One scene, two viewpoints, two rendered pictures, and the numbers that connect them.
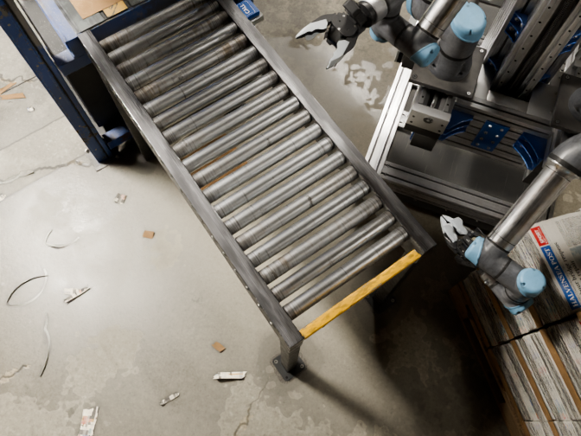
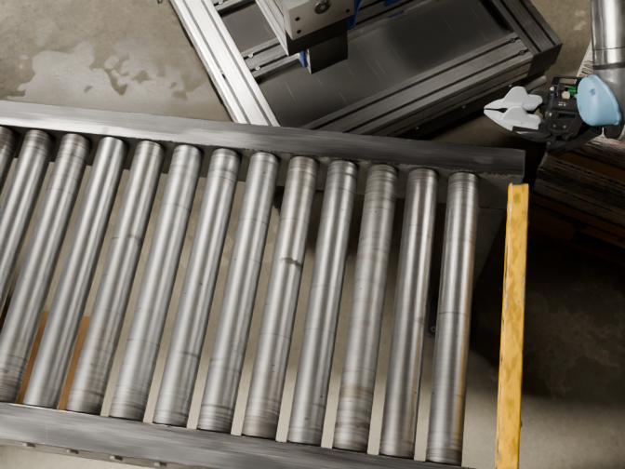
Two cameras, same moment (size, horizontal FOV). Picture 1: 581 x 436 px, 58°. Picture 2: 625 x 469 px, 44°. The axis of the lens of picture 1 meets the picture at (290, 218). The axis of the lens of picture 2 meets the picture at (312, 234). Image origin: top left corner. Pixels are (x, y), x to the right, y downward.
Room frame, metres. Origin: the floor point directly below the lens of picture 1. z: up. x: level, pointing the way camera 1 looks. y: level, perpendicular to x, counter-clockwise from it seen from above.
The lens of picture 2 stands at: (0.28, 0.18, 1.88)
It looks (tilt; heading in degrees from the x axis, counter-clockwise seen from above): 66 degrees down; 322
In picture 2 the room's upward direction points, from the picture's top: 8 degrees counter-clockwise
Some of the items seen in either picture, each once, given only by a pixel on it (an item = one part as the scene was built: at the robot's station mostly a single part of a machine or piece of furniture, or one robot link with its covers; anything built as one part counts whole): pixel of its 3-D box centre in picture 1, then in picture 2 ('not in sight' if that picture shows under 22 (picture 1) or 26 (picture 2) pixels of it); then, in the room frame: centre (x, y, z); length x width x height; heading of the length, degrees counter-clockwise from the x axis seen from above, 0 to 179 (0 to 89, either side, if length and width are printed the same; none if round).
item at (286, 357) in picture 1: (289, 354); not in sight; (0.23, -0.01, 0.34); 0.06 x 0.06 x 0.68; 36
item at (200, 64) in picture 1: (192, 68); not in sight; (1.16, 0.36, 0.77); 0.47 x 0.05 x 0.05; 126
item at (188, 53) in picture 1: (183, 55); not in sight; (1.21, 0.40, 0.77); 0.47 x 0.05 x 0.05; 126
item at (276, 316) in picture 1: (180, 177); (46, 433); (0.75, 0.37, 0.74); 1.34 x 0.05 x 0.12; 36
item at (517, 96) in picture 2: (456, 222); (514, 98); (0.60, -0.52, 0.79); 0.09 x 0.03 x 0.06; 36
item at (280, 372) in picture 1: (289, 363); not in sight; (0.23, -0.01, 0.01); 0.14 x 0.13 x 0.01; 126
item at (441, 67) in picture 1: (452, 54); not in sight; (1.18, -0.54, 0.87); 0.15 x 0.15 x 0.10
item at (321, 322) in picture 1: (361, 293); (513, 318); (0.36, -0.22, 0.81); 0.43 x 0.03 x 0.02; 126
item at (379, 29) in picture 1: (388, 24); not in sight; (1.08, -0.27, 1.12); 0.11 x 0.08 x 0.11; 45
